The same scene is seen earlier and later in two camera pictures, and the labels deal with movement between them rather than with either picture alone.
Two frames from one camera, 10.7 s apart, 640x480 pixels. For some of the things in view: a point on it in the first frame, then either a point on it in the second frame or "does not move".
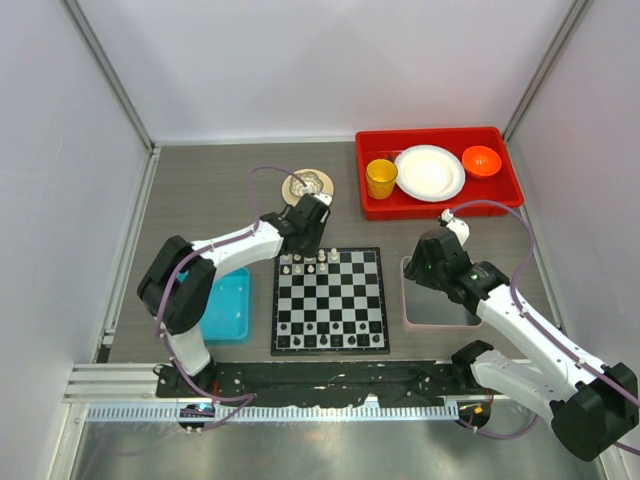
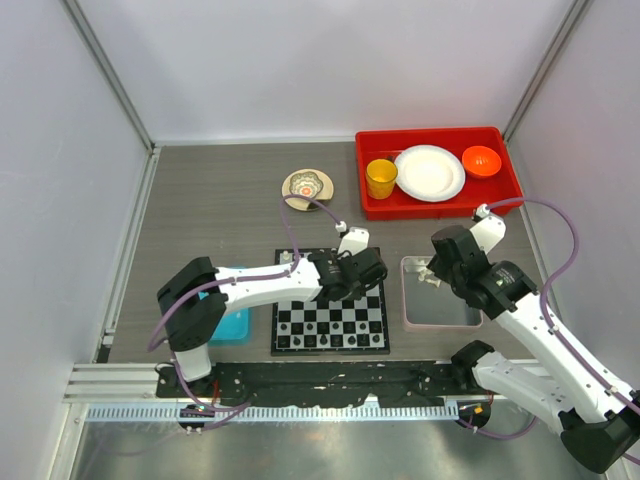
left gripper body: (314, 238) to (355, 295)
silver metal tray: (426, 310) does not move
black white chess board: (332, 303) does not move
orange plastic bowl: (481, 161) does not move
